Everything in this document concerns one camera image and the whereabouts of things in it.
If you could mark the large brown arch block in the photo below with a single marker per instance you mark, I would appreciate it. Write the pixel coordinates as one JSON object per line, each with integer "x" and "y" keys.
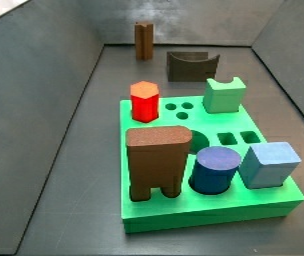
{"x": 156, "y": 151}

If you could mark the dark blue cylinder block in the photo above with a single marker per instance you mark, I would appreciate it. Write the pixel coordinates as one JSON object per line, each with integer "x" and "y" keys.
{"x": 215, "y": 166}

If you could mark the brown star prism block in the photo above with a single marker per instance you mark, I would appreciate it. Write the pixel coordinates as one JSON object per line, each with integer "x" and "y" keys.
{"x": 144, "y": 40}

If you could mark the red hexagonal prism block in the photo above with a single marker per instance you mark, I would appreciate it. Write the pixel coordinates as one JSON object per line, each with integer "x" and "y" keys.
{"x": 144, "y": 99}

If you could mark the green notched block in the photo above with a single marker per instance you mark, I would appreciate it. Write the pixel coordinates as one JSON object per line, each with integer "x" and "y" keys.
{"x": 223, "y": 96}

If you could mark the light blue cube block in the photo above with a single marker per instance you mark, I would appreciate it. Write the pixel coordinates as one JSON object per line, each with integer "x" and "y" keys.
{"x": 268, "y": 164}

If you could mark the dark grey curved holder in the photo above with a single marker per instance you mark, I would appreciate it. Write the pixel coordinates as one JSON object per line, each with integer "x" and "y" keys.
{"x": 191, "y": 66}

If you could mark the green shape sorter board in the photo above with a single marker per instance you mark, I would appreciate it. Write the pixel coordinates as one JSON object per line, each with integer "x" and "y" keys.
{"x": 192, "y": 209}

